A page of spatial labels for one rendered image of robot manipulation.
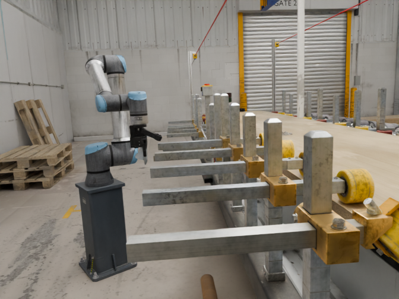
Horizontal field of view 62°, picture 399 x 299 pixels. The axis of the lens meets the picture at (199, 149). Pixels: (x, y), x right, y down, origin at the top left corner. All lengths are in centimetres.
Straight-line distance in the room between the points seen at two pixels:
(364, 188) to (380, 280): 20
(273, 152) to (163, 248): 39
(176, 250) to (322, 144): 28
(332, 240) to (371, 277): 39
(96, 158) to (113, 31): 763
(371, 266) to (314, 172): 39
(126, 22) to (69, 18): 145
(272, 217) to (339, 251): 33
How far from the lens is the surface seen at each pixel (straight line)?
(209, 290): 202
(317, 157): 56
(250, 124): 103
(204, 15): 980
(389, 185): 105
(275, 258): 89
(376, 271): 89
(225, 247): 52
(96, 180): 226
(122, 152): 226
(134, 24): 970
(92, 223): 229
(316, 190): 57
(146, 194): 75
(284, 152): 127
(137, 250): 52
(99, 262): 240
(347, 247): 54
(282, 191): 75
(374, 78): 1151
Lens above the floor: 117
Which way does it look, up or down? 10 degrees down
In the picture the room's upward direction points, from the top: 3 degrees counter-clockwise
